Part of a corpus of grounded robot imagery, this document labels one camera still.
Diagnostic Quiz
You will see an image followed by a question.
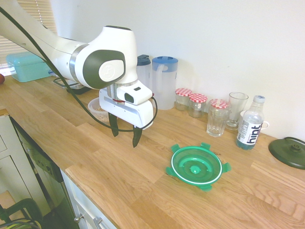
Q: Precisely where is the stainless steel dishwasher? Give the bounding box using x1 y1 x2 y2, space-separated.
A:
10 116 79 229

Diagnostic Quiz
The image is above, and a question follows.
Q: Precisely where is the glass container dark clip lid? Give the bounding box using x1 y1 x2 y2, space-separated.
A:
52 77 91 95

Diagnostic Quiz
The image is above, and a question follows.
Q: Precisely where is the dark green pot lid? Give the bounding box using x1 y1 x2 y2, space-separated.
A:
268 136 305 170

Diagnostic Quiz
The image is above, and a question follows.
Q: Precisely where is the glass jar red checkered lid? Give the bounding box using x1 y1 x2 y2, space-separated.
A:
175 88 193 111
188 93 208 118
209 98 232 115

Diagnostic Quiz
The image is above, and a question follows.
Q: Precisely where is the faceted drinking glass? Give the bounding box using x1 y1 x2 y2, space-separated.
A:
206 104 232 137

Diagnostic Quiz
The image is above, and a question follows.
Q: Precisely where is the white mug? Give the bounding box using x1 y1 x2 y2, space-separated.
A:
239 110 270 131

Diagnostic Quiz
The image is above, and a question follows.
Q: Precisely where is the turquoise bread box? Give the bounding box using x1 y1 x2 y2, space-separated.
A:
6 52 52 83

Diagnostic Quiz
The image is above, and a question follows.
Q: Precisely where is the silver bar drawer handle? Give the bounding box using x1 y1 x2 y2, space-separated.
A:
93 217 106 229

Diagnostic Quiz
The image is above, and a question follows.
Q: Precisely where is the white side cabinet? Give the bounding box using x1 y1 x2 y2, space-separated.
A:
0 114 36 215

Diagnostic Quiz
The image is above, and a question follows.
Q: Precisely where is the wooden window blind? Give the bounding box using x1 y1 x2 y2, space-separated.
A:
0 0 58 75

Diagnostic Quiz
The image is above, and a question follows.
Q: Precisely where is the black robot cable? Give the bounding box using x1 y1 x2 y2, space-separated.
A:
0 6 158 132

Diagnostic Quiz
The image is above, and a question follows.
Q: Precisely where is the clear pitcher navy lid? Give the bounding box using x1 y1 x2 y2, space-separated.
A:
136 54 153 91

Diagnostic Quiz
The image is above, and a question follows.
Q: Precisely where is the cereal rings heap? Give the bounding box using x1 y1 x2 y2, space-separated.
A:
94 106 110 123

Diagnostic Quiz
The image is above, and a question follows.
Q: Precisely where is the white drawer with handle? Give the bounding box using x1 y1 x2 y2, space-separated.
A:
61 169 120 229

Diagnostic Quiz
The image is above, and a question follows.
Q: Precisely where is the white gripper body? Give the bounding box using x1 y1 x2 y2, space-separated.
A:
99 88 154 131

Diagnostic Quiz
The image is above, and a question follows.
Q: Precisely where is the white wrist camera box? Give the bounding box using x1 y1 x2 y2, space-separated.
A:
116 82 153 106

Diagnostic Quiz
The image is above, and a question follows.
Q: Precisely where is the tall footed clear glass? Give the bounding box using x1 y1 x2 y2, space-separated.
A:
225 92 249 131

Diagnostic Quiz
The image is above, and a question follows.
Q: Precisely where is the clear pitcher blue lid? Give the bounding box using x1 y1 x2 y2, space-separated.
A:
152 56 179 110

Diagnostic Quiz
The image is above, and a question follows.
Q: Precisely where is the clear plastic food bowl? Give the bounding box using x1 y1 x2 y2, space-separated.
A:
87 97 112 124

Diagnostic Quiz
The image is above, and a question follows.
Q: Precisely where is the green round container lid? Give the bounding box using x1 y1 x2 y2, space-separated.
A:
166 142 232 192

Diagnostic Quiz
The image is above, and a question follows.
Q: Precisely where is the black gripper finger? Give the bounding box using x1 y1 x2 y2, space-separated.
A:
108 113 119 137
132 126 143 148

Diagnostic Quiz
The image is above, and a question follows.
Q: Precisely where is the hint water bottle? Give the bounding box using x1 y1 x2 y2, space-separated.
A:
236 95 265 151

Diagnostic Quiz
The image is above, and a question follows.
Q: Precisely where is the dark metal stand frame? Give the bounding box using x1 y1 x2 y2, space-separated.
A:
0 198 44 229

